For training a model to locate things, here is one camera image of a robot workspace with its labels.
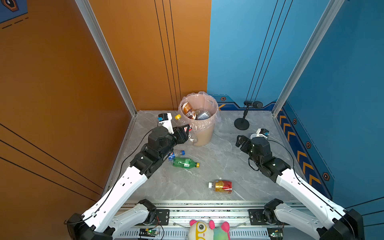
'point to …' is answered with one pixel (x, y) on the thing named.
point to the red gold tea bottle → (221, 185)
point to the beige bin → (204, 138)
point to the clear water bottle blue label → (205, 115)
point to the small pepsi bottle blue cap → (171, 157)
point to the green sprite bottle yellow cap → (185, 163)
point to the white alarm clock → (256, 135)
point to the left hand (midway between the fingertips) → (185, 125)
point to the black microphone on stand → (242, 123)
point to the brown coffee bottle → (188, 110)
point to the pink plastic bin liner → (200, 110)
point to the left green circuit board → (152, 232)
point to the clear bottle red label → (179, 122)
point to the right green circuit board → (275, 233)
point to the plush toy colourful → (203, 229)
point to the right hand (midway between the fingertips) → (241, 140)
